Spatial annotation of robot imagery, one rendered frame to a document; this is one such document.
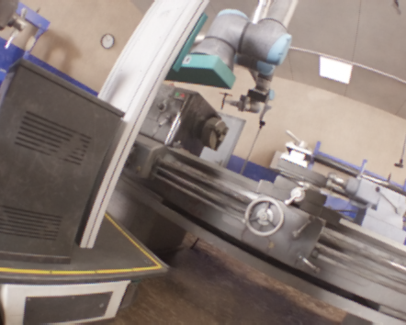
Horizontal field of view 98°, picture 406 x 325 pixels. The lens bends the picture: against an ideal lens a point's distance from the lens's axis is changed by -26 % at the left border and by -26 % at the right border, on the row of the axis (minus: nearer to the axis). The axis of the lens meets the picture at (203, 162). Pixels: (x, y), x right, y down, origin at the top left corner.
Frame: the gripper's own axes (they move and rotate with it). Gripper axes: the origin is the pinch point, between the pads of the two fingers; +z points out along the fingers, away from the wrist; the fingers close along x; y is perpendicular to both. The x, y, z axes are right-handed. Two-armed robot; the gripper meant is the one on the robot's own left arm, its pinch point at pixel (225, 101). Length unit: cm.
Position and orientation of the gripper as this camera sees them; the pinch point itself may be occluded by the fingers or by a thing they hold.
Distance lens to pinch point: 192.4
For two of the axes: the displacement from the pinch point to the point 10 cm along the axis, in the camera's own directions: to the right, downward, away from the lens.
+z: -9.1, -0.7, -4.2
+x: -3.7, -3.5, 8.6
